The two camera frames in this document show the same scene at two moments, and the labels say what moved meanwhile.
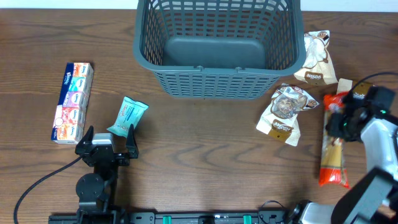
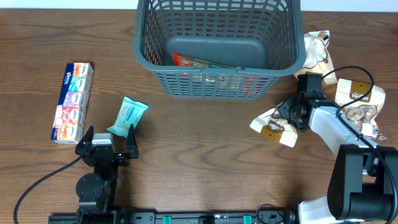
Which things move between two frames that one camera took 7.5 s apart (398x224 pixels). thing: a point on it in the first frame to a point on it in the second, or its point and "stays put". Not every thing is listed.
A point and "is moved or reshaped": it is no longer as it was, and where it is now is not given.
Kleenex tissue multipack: (69, 126) stays put
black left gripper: (124, 158) stays put
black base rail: (99, 216) stays put
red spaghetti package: (333, 172) is moved or reshaped
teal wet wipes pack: (130, 112) stays put
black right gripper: (334, 127) to (284, 109)
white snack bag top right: (318, 68) stays put
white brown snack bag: (280, 119) is moved or reshaped
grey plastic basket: (219, 50) stays put
